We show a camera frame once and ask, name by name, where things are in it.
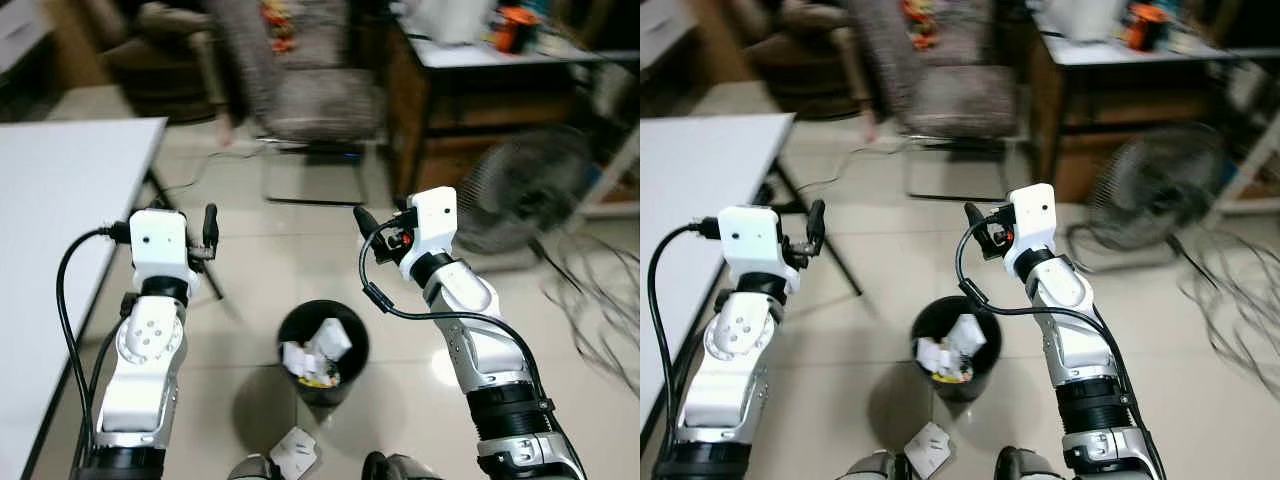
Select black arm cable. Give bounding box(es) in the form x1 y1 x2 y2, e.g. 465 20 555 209
646 221 723 441
954 222 1133 386
56 224 136 471
357 227 546 401

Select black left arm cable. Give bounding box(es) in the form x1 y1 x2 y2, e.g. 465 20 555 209
646 221 723 441
56 224 136 471

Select white crumpled paper trash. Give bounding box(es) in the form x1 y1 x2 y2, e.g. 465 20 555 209
915 313 989 385
281 317 354 387

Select brown patterned cantilever chair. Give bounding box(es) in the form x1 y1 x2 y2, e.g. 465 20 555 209
848 0 1023 202
213 0 388 207

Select brown armchair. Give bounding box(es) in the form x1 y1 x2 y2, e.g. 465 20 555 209
718 0 871 122
78 0 227 127

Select grey robot foot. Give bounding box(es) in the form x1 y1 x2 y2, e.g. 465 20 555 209
361 451 443 480
848 449 907 480
994 446 1063 480
227 454 283 480

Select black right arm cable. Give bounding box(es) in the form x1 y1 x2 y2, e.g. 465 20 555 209
954 222 1133 386
357 227 546 401

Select white flat paper scrap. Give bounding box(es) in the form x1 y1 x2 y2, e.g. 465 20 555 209
902 421 957 480
267 427 322 480

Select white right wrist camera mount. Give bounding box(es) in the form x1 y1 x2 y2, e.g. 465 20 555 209
397 187 460 282
1003 183 1059 280

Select orange object on desk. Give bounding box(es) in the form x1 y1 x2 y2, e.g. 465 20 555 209
1124 2 1172 52
489 5 542 56

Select colourful hanging toy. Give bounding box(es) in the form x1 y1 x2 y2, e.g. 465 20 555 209
259 0 302 57
899 0 942 52

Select tangled black floor cables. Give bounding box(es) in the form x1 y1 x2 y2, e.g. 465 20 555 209
1178 228 1280 403
538 232 641 393

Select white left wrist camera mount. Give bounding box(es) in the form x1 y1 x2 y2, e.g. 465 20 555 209
717 205 798 294
128 208 201 297

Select grey right robot foot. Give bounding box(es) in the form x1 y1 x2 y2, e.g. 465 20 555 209
361 451 443 480
994 446 1063 480

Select white box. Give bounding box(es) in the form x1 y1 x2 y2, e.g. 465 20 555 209
410 0 492 46
1045 0 1127 42

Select grey left robot foot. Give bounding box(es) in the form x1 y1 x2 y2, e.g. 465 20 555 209
848 449 907 480
227 454 283 480

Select black floor fan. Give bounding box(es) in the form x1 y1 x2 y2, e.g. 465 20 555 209
454 124 603 257
1083 121 1233 252

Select dark desk with white top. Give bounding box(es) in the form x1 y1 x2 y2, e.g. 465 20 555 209
1024 0 1280 201
384 0 641 203

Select black round rubbish bin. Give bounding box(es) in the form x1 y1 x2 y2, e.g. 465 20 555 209
909 295 1004 404
276 299 372 407

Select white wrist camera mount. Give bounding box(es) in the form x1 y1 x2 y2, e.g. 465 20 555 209
1003 183 1059 280
128 208 201 297
397 187 460 282
717 205 798 294

